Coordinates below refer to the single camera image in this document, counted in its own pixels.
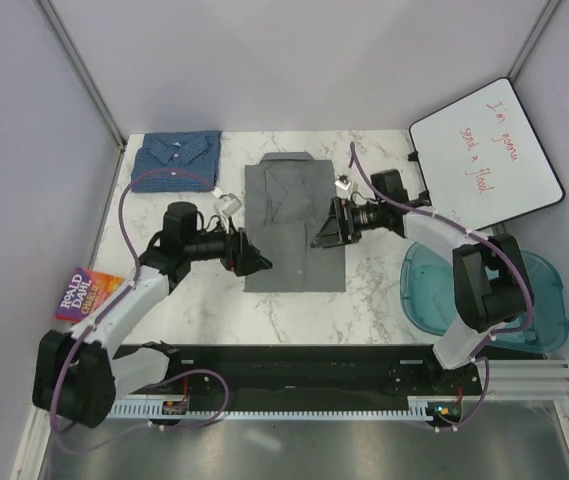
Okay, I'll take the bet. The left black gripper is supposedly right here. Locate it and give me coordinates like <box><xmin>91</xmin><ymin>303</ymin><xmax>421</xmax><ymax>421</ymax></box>
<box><xmin>186</xmin><ymin>215</ymin><xmax>272</xmax><ymax>278</ymax></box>

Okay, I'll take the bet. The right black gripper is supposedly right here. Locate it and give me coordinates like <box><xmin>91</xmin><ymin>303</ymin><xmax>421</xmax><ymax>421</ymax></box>
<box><xmin>310</xmin><ymin>197</ymin><xmax>385</xmax><ymax>249</ymax></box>

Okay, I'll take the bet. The grey long sleeve shirt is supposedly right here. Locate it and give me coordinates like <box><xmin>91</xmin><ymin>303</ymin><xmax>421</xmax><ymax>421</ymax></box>
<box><xmin>244</xmin><ymin>152</ymin><xmax>346</xmax><ymax>293</ymax></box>

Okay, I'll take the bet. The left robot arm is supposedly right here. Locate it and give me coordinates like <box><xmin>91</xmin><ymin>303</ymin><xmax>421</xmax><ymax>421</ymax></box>
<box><xmin>32</xmin><ymin>202</ymin><xmax>272</xmax><ymax>428</ymax></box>

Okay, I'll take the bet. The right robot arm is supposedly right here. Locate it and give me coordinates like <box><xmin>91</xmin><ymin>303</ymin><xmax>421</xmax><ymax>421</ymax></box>
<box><xmin>311</xmin><ymin>169</ymin><xmax>533</xmax><ymax>394</ymax></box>

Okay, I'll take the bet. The teal plastic bin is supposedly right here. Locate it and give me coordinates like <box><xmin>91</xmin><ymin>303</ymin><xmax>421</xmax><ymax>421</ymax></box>
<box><xmin>400</xmin><ymin>243</ymin><xmax>569</xmax><ymax>354</ymax></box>

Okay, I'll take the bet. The blue checked folded shirt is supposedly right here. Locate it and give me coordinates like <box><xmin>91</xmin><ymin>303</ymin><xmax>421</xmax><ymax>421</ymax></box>
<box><xmin>131</xmin><ymin>130</ymin><xmax>222</xmax><ymax>193</ymax></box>

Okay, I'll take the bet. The white whiteboard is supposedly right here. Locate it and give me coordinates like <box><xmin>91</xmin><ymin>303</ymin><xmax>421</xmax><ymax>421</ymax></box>
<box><xmin>409</xmin><ymin>78</ymin><xmax>565</xmax><ymax>230</ymax></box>

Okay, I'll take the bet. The Roald Dahl book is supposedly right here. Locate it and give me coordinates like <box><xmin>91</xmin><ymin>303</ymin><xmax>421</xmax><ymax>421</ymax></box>
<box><xmin>55</xmin><ymin>267</ymin><xmax>124</xmax><ymax>323</ymax></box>

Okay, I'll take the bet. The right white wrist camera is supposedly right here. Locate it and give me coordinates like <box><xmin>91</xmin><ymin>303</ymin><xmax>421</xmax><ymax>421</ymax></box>
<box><xmin>334</xmin><ymin>175</ymin><xmax>356</xmax><ymax>199</ymax></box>

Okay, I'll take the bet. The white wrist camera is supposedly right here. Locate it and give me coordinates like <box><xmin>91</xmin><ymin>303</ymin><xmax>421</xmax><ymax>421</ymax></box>
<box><xmin>212</xmin><ymin>187</ymin><xmax>242</xmax><ymax>218</ymax></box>
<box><xmin>334</xmin><ymin>175</ymin><xmax>356</xmax><ymax>199</ymax></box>

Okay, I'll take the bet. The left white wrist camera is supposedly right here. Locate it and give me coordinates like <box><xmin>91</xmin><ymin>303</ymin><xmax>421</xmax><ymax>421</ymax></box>
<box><xmin>212</xmin><ymin>187</ymin><xmax>242</xmax><ymax>218</ymax></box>

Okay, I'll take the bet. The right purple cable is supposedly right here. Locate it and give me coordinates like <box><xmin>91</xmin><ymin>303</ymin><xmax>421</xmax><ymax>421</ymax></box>
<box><xmin>348</xmin><ymin>141</ymin><xmax>535</xmax><ymax>434</ymax></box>

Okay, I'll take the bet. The purple cable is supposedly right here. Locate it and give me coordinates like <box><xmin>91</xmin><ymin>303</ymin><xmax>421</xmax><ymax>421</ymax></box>
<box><xmin>348</xmin><ymin>141</ymin><xmax>535</xmax><ymax>434</ymax></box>
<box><xmin>48</xmin><ymin>169</ymin><xmax>230</xmax><ymax>455</ymax></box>

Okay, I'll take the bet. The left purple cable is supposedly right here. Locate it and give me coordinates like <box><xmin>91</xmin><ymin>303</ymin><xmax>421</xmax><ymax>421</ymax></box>
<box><xmin>48</xmin><ymin>169</ymin><xmax>230</xmax><ymax>455</ymax></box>

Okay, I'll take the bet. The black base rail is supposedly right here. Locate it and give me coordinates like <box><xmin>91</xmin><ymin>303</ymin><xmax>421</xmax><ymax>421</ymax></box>
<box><xmin>142</xmin><ymin>345</ymin><xmax>482</xmax><ymax>408</ymax></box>

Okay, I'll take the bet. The white slotted cable duct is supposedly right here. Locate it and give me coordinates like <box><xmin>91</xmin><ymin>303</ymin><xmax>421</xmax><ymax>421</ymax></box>
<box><xmin>108</xmin><ymin>396</ymin><xmax>485</xmax><ymax>419</ymax></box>

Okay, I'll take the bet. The left aluminium frame post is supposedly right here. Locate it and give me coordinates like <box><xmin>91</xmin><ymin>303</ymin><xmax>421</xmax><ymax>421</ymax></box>
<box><xmin>33</xmin><ymin>0</ymin><xmax>127</xmax><ymax>151</ymax></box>

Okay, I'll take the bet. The aluminium frame post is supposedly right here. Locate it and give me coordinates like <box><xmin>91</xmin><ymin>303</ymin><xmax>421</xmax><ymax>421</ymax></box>
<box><xmin>33</xmin><ymin>0</ymin><xmax>127</xmax><ymax>151</ymax></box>
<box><xmin>507</xmin><ymin>0</ymin><xmax>564</xmax><ymax>84</ymax></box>

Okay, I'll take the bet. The right aluminium frame post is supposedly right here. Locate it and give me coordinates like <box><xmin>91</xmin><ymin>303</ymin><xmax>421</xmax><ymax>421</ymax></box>
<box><xmin>507</xmin><ymin>0</ymin><xmax>564</xmax><ymax>84</ymax></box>

